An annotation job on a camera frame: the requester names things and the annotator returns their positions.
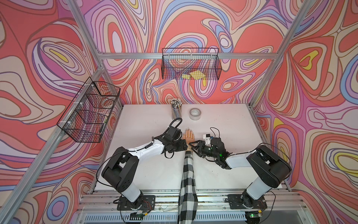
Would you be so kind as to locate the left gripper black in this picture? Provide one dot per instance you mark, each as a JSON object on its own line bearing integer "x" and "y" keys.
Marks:
{"x": 182, "y": 146}

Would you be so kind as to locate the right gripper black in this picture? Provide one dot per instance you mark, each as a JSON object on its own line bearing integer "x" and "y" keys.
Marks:
{"x": 200, "y": 148}

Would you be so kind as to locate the beige wrist watch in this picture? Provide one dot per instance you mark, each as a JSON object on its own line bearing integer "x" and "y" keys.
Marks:
{"x": 190, "y": 148}

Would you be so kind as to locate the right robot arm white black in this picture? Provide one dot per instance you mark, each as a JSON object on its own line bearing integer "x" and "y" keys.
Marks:
{"x": 269, "y": 166}

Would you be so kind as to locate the plaid sleeved forearm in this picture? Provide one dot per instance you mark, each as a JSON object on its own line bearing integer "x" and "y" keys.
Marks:
{"x": 188, "y": 200}

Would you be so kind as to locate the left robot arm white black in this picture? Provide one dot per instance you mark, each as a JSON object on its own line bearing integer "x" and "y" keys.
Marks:
{"x": 120, "y": 169}

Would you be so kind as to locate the person's hand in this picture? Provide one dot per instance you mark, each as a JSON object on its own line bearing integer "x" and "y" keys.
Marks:
{"x": 189, "y": 137}

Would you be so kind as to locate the metal pencil cup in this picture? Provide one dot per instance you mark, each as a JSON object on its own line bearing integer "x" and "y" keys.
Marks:
{"x": 176, "y": 108}

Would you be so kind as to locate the yellow sticky notes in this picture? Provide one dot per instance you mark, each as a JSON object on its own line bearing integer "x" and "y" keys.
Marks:
{"x": 196, "y": 75}

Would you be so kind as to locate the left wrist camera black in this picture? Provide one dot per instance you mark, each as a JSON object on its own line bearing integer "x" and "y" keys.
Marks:
{"x": 173, "y": 133}

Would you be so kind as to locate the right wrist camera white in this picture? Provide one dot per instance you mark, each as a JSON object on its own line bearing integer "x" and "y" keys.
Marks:
{"x": 207, "y": 139}

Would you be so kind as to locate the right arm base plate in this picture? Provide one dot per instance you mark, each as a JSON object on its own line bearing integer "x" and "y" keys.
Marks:
{"x": 244, "y": 201}

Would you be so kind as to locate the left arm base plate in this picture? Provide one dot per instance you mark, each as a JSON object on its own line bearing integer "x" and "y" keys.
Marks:
{"x": 143, "y": 203}

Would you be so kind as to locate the back black wire basket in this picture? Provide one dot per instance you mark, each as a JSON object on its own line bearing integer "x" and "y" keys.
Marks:
{"x": 178, "y": 61}

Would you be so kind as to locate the black wire basket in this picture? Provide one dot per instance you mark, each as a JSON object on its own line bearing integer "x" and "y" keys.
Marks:
{"x": 88, "y": 114}
{"x": 178, "y": 61}

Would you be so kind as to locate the left black wire basket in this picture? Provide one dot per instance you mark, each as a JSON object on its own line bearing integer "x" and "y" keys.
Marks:
{"x": 88, "y": 114}

